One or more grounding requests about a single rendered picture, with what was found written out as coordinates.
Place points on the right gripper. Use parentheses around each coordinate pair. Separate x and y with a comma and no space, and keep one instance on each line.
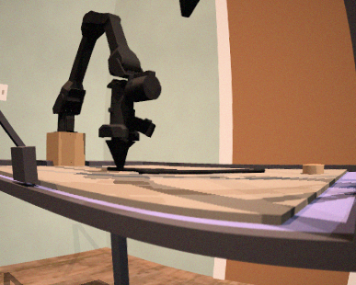
(187,7)

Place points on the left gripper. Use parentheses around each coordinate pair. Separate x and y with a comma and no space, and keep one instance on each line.
(121,138)

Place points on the black rope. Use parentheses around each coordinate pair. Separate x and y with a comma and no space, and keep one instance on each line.
(164,171)

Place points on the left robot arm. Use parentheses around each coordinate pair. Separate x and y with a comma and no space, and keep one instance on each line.
(122,62)

